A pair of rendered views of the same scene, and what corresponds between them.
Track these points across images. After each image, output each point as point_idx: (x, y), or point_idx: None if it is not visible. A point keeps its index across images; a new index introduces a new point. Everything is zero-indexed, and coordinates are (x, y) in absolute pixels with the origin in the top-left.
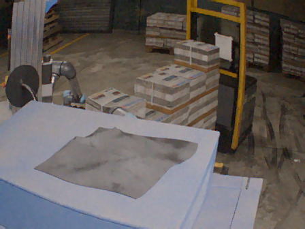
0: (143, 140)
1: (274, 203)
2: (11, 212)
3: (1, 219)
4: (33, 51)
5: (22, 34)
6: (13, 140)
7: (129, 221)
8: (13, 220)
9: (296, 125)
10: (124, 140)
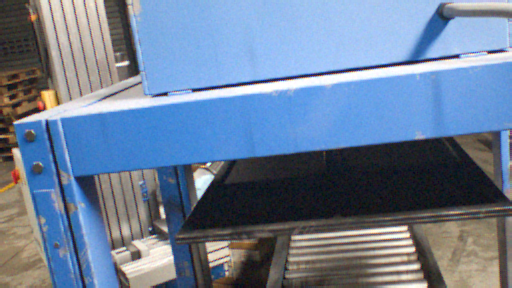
0: None
1: (493, 247)
2: (240, 31)
3: (210, 68)
4: (93, 39)
5: (65, 9)
6: None
7: None
8: (240, 50)
9: (469, 153)
10: None
